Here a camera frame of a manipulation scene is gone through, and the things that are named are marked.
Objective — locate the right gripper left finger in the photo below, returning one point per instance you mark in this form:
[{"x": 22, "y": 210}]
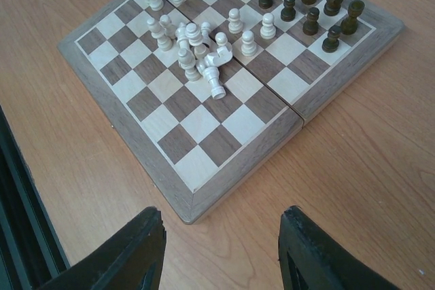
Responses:
[{"x": 131, "y": 259}]

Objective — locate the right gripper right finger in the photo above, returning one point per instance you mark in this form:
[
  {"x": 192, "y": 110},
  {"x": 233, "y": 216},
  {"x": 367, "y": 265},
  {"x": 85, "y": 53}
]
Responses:
[{"x": 310, "y": 258}]

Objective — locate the wooden folding chess board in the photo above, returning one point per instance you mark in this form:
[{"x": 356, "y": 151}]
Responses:
[{"x": 195, "y": 157}]

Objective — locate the pile of white chess pieces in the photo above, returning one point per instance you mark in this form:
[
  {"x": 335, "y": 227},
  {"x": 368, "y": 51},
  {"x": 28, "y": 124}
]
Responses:
[{"x": 199, "y": 68}]

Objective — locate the black aluminium frame rail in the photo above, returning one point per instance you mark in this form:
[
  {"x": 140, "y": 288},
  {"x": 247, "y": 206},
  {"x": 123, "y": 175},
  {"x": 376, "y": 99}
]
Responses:
[{"x": 31, "y": 253}]

